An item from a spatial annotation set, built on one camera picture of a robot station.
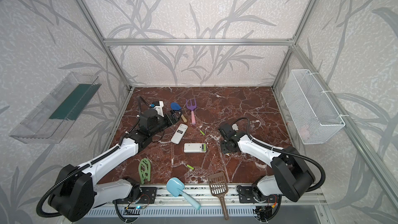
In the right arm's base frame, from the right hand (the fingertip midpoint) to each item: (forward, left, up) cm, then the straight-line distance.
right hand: (226, 142), depth 89 cm
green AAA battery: (-13, +19, -2) cm, 24 cm away
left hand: (+10, +25, +19) cm, 33 cm away
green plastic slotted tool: (-15, +44, -1) cm, 47 cm away
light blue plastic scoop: (-22, +27, -2) cm, 35 cm away
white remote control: (+6, +28, -1) cm, 29 cm away
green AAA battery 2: (+8, +15, -3) cm, 17 cm away
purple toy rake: (+27, +22, -3) cm, 35 cm away
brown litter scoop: (-22, +5, -2) cm, 23 cm away
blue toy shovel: (+28, +33, -2) cm, 43 cm away
